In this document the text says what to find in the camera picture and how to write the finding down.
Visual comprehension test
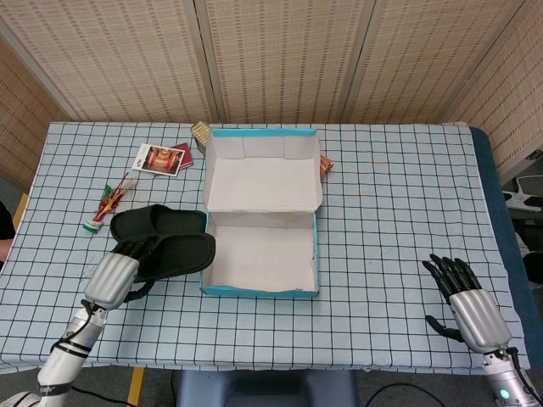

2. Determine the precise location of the blue cardboard shoe box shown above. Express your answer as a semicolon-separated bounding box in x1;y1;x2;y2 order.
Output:
199;126;321;298

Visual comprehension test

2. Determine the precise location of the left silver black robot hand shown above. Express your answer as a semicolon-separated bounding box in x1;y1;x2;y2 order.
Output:
82;238;160;313

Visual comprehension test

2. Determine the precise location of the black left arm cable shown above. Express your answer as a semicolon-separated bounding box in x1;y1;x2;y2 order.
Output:
51;298;95;353

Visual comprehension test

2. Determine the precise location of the black rubber slipper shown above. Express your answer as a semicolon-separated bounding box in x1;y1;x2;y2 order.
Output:
109;204;210;248
122;232;218;286

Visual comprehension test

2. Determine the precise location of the person in black clothing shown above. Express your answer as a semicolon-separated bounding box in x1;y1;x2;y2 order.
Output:
0;200;18;262

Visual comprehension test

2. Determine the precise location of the dark red booklet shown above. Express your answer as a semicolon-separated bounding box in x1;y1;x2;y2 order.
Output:
168;142;194;171

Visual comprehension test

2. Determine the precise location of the white chair base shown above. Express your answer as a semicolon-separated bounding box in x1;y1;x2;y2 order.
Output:
502;173;543;211

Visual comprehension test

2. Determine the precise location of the woven bamboo screen panel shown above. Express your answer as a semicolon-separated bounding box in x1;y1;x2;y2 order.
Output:
193;0;378;125
443;25;543;184
0;0;222;125
0;33;81;192
342;0;543;125

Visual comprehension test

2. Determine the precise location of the blue checkered tablecloth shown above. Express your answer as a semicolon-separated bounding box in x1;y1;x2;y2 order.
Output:
0;121;531;376

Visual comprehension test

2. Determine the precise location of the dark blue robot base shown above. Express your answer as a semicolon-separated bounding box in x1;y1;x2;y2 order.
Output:
175;370;359;407

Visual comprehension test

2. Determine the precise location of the red yellow feather toy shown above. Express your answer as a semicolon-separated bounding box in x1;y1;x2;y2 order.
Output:
82;172;139;233

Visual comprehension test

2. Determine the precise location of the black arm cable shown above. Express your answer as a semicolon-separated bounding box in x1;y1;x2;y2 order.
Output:
51;298;95;353
507;346;538;399

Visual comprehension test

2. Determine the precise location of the white photo postcard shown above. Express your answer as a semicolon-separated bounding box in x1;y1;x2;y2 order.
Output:
132;143;187;176

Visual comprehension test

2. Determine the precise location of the dark blue table pad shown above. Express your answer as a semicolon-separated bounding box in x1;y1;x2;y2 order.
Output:
467;125;532;371

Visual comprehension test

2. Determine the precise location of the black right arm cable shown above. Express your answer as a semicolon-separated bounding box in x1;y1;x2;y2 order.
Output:
507;346;538;399

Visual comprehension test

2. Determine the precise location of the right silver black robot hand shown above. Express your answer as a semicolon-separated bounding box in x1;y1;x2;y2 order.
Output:
422;253;513;354

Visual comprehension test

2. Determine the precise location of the black floor cable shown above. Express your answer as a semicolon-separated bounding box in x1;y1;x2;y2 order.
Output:
366;382;498;407

